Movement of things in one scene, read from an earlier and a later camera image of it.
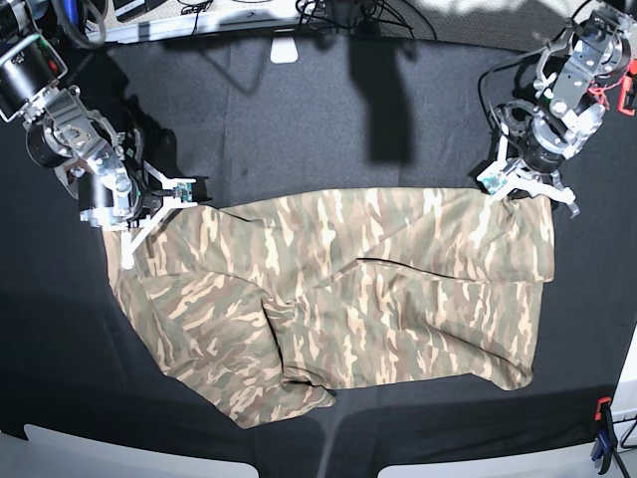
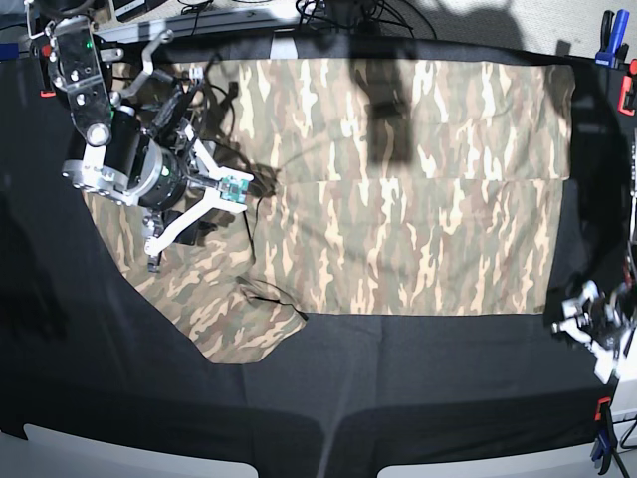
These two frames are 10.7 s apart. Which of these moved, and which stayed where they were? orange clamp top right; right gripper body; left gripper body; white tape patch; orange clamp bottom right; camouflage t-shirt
Moved: right gripper body; left gripper body; camouflage t-shirt
Stayed: orange clamp top right; white tape patch; orange clamp bottom right
